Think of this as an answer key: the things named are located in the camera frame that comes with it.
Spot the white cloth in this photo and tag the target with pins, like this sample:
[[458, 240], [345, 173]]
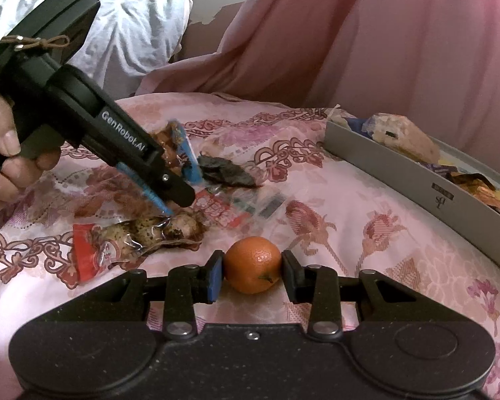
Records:
[[129, 29]]

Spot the quail egg snack packet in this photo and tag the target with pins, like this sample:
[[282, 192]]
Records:
[[150, 233]]

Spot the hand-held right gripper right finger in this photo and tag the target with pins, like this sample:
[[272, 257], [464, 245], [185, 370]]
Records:
[[291, 277]]

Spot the blue and brown snack packet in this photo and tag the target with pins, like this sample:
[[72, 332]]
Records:
[[183, 150]]

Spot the orange snack packet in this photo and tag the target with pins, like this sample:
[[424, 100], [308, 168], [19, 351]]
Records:
[[479, 189]]

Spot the red and clear snack packet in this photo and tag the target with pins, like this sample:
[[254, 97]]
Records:
[[233, 208]]

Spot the pink curtain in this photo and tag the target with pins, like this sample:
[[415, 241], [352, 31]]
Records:
[[337, 41]]

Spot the pink floral blanket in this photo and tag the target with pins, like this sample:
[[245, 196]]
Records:
[[358, 225]]

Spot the bread in clear wrapper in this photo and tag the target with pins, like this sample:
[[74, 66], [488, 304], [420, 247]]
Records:
[[404, 133]]

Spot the orange tangerine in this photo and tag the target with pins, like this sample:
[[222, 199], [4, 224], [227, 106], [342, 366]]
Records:
[[253, 264]]

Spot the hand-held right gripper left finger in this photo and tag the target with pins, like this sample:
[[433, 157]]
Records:
[[213, 283]]

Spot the dark blue snack packet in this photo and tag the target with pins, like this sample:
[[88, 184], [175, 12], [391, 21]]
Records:
[[358, 126]]

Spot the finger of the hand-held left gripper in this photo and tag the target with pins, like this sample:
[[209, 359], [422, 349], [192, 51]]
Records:
[[146, 191], [177, 187]]

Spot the person's left hand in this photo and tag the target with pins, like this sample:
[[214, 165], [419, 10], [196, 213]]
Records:
[[4, 125]]

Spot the grey tray with cartoon print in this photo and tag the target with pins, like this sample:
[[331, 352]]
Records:
[[400, 166]]

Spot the dark crumpled snack packet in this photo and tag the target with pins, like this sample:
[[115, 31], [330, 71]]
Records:
[[227, 171]]

